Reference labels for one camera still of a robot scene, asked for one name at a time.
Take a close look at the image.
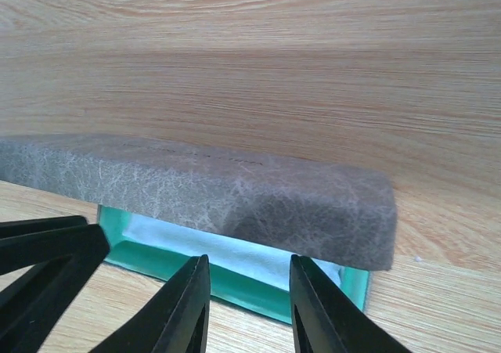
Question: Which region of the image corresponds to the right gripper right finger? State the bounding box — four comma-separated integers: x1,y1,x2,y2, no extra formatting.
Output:
290,254,407,353

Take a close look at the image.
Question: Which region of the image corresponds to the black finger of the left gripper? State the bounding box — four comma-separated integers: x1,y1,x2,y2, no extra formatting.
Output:
1,224,110,352

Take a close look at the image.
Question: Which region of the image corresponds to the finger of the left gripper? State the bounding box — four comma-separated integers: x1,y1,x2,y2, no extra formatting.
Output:
1,215,88,240

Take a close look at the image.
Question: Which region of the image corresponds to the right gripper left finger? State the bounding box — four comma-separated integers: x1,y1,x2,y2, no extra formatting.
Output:
92,254,210,353

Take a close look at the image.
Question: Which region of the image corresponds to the light blue cleaning cloth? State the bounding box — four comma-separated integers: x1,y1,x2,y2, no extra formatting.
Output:
127,219,341,282

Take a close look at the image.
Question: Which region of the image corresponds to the grey felt glasses case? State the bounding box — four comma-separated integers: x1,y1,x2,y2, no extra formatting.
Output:
0,133,398,326

